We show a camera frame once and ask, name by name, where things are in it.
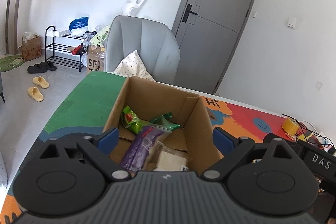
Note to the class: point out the black shoe rack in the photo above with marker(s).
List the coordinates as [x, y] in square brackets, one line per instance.
[61, 48]

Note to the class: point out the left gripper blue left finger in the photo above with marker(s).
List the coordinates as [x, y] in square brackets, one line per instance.
[108, 140]

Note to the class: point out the small cardboard box floor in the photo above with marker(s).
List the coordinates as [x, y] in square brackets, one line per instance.
[31, 46]

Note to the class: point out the SF cardboard box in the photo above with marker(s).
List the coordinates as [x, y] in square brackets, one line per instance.
[95, 58]

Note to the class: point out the purple bread bag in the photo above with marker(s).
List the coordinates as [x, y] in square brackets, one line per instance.
[143, 148]

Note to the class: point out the green snack packet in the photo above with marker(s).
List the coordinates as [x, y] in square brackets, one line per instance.
[165, 123]
[131, 121]

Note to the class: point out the yellow slipper far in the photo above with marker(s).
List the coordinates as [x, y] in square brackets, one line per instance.
[41, 82]

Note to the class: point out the black sesame cake packet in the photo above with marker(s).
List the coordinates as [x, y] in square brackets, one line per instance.
[170, 160]

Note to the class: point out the green floor rug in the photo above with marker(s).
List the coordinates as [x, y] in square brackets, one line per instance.
[11, 62]

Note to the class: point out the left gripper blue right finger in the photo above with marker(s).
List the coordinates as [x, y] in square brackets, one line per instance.
[223, 141]

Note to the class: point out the yellow slipper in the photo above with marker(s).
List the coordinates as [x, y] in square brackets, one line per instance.
[35, 94]
[41, 82]

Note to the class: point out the black slippers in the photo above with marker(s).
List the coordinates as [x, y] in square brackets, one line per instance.
[41, 67]

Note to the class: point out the yellow slipper near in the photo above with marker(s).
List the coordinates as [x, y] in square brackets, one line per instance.
[35, 94]

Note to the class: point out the yellow tape roll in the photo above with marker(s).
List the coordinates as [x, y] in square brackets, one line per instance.
[290, 126]

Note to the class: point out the grey door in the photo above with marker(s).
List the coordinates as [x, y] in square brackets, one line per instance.
[208, 32]

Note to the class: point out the blue plastic bag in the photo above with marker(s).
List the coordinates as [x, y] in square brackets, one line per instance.
[79, 23]

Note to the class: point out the white dotted cushion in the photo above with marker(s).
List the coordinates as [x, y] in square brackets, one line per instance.
[132, 65]

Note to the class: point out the grey armchair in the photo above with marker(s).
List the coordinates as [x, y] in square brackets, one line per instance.
[154, 42]

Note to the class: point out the colourful cat table mat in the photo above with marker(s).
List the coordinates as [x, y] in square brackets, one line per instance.
[67, 179]

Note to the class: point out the white wall board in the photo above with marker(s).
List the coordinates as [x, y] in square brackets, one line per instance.
[132, 8]

